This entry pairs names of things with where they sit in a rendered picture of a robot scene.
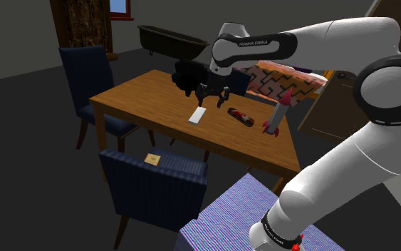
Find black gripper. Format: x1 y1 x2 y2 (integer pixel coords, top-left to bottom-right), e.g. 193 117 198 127
195 71 234 110

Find white flat rectangular box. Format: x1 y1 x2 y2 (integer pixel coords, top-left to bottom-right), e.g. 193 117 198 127
187 106 207 126

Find dark blue upholstered chair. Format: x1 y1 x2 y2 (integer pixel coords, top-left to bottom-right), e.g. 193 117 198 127
228 68 252 98
98 148 210 251
58 44 157 154

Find wooden dining table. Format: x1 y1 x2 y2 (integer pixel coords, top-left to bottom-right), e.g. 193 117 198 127
88 68 303 196

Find black bathtub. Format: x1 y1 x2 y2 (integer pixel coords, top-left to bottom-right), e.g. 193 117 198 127
137 24 211 61

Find grey red toy rocket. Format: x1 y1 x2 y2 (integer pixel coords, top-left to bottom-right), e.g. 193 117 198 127
262 87 294 138

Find small tan square card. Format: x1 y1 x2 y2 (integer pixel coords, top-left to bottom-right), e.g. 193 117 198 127
143 153 162 167

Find brown wooden cabinet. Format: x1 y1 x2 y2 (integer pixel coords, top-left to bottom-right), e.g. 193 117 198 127
297 70 373 145

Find red framed window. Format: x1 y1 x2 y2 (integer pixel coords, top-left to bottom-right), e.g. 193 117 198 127
109 0 135 21

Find carved dark wooden door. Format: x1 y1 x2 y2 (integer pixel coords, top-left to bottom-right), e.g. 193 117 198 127
49 0 119 62

